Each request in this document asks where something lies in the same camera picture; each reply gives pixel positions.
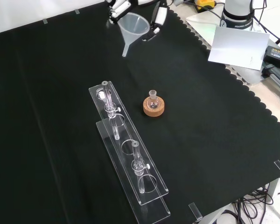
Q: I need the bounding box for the black arm base cable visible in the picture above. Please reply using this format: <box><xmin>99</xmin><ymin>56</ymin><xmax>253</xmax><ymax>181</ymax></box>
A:
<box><xmin>249</xmin><ymin>0</ymin><xmax>280</xmax><ymax>41</ymax></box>

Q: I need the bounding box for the clear plastic funnel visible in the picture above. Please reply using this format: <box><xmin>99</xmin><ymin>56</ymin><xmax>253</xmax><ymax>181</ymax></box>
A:
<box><xmin>117</xmin><ymin>13</ymin><xmax>151</xmax><ymax>58</ymax></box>

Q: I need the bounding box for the black cable bundle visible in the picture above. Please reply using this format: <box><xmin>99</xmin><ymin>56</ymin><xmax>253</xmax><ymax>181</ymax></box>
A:
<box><xmin>224</xmin><ymin>184</ymin><xmax>280</xmax><ymax>224</ymax></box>

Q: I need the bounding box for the black stop button cable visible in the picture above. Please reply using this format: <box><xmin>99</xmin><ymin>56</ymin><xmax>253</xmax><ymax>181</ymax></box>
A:
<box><xmin>206</xmin><ymin>7</ymin><xmax>224</xmax><ymax>21</ymax></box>

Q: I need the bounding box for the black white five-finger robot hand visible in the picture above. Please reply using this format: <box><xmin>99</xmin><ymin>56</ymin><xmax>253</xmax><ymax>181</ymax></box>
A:
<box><xmin>106</xmin><ymin>0</ymin><xmax>168</xmax><ymax>42</ymax></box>

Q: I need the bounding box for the black cloth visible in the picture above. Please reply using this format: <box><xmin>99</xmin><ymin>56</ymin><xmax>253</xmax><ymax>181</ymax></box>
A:
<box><xmin>0</xmin><ymin>0</ymin><xmax>280</xmax><ymax>224</ymax></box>

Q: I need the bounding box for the black power adapter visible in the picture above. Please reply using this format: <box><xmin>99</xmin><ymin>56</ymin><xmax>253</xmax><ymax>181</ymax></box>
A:
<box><xmin>263</xmin><ymin>45</ymin><xmax>280</xmax><ymax>70</ymax></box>

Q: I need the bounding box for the cork ring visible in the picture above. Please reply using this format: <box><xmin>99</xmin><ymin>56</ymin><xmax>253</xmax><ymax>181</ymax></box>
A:
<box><xmin>143</xmin><ymin>97</ymin><xmax>166</xmax><ymax>119</ymax></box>

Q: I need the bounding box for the grey table leg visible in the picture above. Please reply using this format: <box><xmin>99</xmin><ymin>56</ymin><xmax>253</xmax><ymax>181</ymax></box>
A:
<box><xmin>267</xmin><ymin>176</ymin><xmax>280</xmax><ymax>199</ymax></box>

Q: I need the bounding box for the yellow stop button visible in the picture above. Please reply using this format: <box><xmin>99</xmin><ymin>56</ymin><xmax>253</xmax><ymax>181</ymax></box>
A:
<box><xmin>195</xmin><ymin>0</ymin><xmax>217</xmax><ymax>11</ymax></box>

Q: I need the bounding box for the glass round-bottom flask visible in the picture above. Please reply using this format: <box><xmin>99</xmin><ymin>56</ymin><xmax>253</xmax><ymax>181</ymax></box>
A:
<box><xmin>146</xmin><ymin>90</ymin><xmax>161</xmax><ymax>110</ymax></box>

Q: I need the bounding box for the black power cord plug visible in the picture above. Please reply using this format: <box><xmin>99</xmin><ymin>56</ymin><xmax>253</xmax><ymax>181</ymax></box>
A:
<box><xmin>262</xmin><ymin>64</ymin><xmax>280</xmax><ymax>94</ymax></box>

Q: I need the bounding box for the clear funnel stand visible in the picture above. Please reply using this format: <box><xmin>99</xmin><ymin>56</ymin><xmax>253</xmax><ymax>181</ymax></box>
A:
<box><xmin>88</xmin><ymin>80</ymin><xmax>171</xmax><ymax>224</ymax></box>

